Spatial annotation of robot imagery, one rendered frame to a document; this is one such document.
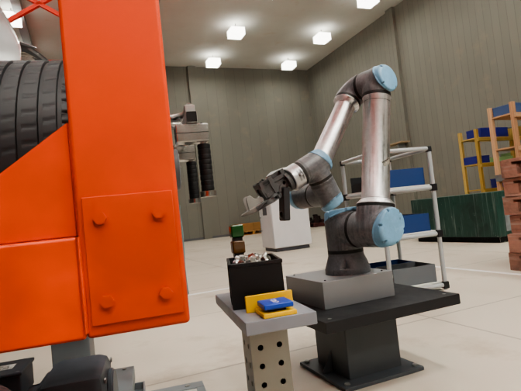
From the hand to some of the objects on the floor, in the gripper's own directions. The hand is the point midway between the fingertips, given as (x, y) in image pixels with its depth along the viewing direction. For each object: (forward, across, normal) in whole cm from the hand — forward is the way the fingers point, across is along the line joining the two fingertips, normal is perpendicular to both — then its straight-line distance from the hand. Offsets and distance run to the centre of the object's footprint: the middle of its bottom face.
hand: (246, 216), depth 149 cm
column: (+37, +30, +58) cm, 75 cm away
